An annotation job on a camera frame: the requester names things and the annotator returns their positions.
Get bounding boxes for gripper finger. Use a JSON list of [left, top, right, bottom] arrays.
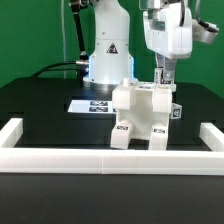
[[155, 53, 166, 69], [163, 58, 176, 81]]

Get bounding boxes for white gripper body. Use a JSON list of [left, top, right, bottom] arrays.
[[143, 5, 193, 59]]

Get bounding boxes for white chair seat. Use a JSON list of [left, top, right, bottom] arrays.
[[115, 89, 170, 140]]

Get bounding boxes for white chair back frame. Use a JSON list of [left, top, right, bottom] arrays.
[[112, 78, 176, 114]]

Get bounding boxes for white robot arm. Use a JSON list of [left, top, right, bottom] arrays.
[[84, 0, 219, 88]]

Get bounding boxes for white U-shaped fence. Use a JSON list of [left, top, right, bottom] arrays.
[[0, 118, 224, 176]]

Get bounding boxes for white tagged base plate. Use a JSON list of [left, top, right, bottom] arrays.
[[68, 100, 116, 114]]

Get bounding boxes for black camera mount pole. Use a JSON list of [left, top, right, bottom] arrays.
[[69, 0, 89, 60]]

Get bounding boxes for white hanging cable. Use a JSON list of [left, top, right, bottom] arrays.
[[60, 0, 67, 80]]

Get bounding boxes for black cables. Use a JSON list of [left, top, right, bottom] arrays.
[[31, 61, 84, 79]]

